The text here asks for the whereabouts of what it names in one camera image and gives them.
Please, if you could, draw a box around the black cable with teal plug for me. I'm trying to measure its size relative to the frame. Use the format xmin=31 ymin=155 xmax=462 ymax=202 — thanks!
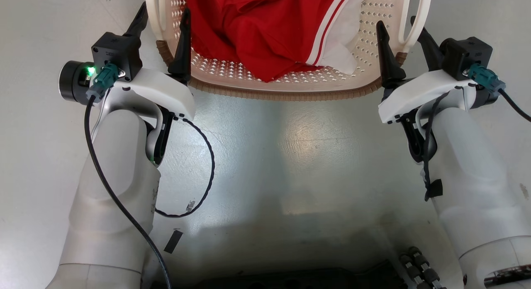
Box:
xmin=84 ymin=63 xmax=173 ymax=289
xmin=468 ymin=64 xmax=531 ymax=123

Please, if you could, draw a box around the red garment with white stripes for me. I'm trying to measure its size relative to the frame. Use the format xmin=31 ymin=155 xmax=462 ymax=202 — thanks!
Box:
xmin=184 ymin=0 xmax=368 ymax=83

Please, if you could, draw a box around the thin black looping cable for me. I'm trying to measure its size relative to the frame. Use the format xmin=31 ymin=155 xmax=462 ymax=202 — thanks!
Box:
xmin=154 ymin=117 xmax=216 ymax=219

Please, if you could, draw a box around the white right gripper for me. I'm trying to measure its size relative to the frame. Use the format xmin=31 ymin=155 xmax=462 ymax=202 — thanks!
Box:
xmin=375 ymin=16 xmax=477 ymax=125

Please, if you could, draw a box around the black grey ribbed hose bundle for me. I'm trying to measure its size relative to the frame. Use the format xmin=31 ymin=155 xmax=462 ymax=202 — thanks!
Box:
xmin=398 ymin=246 xmax=448 ymax=289

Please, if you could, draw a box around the thin black strapped cable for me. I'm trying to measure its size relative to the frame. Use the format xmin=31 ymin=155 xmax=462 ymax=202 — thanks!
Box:
xmin=422 ymin=90 xmax=453 ymax=202

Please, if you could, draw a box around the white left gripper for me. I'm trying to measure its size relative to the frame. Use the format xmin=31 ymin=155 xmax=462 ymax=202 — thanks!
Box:
xmin=111 ymin=2 xmax=196 ymax=121

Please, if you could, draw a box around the black tape strip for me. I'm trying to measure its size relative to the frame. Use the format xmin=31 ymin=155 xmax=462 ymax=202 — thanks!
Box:
xmin=163 ymin=230 xmax=184 ymax=255

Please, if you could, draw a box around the beige perforated plastic laundry basket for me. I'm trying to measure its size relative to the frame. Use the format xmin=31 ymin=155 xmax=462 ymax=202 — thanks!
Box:
xmin=144 ymin=0 xmax=433 ymax=102

